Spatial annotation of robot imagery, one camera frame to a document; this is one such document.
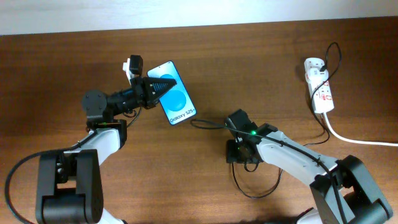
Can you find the white charger plug adapter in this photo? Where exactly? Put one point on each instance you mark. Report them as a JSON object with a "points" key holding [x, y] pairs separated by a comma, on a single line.
{"points": [[314, 75]]}

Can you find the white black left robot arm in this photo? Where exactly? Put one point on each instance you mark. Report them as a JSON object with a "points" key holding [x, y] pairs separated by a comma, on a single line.
{"points": [[69, 188]]}

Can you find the blue Galaxy smartphone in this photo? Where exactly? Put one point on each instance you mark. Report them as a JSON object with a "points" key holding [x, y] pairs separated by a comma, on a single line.
{"points": [[177, 104]]}

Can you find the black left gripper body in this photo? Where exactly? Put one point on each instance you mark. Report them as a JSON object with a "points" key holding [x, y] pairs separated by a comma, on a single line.
{"points": [[134, 98]]}

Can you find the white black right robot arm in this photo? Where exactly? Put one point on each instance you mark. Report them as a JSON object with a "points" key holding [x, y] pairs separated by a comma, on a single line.
{"points": [[343, 189]]}

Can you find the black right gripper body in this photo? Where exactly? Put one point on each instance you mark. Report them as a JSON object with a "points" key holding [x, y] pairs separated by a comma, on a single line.
{"points": [[236, 152]]}

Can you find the white power strip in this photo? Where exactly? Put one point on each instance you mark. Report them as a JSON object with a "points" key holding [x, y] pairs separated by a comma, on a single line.
{"points": [[322, 100]]}

